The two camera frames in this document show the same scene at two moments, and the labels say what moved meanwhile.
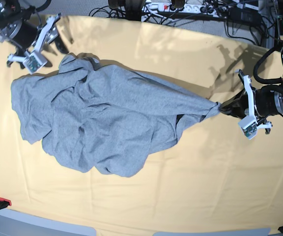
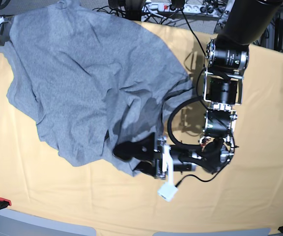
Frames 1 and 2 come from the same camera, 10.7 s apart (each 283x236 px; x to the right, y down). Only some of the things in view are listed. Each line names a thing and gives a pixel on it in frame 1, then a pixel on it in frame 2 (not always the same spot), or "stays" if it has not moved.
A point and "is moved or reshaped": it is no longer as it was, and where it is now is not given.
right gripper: [241, 99] -> [169, 158]
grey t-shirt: [82, 114] is moved or reshaped
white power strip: [210, 10] stays
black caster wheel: [133, 8] stays
